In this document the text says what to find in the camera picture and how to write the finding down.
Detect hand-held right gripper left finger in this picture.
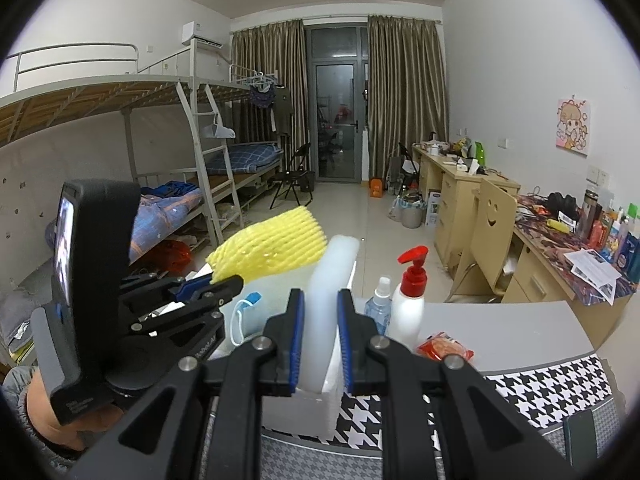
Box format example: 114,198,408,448
65,287,307,480

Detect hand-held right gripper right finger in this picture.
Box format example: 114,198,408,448
336,287,586,480

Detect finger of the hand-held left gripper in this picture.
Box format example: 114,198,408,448
127,274,245,348
119,273,217,317

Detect white foam strip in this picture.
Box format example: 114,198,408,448
305,235,361,392

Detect yellow scrubbing sponge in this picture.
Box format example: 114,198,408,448
206,205,328,283

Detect white foam box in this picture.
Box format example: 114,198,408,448
200,260,358,440

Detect person's left hand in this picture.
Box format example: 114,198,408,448
25,374,125,453

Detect red plastic bag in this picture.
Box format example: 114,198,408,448
150,240,193,271

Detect clear spray bottle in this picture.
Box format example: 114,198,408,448
364,276,393,336

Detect white lotion pump bottle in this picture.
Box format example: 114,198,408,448
385,246,429,353

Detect blue and orange blanket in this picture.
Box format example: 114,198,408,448
45,190,203,263

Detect red snack packet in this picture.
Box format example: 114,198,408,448
416,331,475,363

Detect white bunk bed ladder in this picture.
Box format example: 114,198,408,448
176,82,244,248

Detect white metal bunk bed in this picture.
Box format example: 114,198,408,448
190,62,290,221
0,44,201,361

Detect black folding chair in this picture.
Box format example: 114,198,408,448
270,142,316,209
387,144,421,196

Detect grey bucket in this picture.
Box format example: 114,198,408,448
389,195,426,229

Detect blue plaid bedding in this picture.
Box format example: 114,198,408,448
205,142,281,171

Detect white carton box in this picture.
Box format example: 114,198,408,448
425,190,443,226

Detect white plastic hanger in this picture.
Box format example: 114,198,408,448
202,117,237,140

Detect plain wooden desk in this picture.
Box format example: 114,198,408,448
411,142,521,266

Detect wooden chair with smiley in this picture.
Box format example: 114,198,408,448
447,177,518,303

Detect hanging dark blue garment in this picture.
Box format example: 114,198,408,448
250,82,276,108

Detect wooden desk with patterned cover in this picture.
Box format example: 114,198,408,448
512,195,640,351

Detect brown curtain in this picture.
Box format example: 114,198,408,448
231,19,307,161
367,14,451,186

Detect glass balcony door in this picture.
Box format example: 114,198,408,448
302,22,371,183

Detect white clothes hangers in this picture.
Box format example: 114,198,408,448
230,65,278,88

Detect white air conditioner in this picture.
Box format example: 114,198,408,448
181,21,223,51

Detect black rounded item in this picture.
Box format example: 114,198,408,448
547,192,581,216

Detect printed paper sheets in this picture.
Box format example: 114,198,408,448
564,249,621,306

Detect dark smartphone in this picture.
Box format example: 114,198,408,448
562,407,601,471

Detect row of toiletry bottles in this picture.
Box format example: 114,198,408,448
575,187,640,283

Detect cartoon wall poster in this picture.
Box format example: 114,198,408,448
555,95,593,153

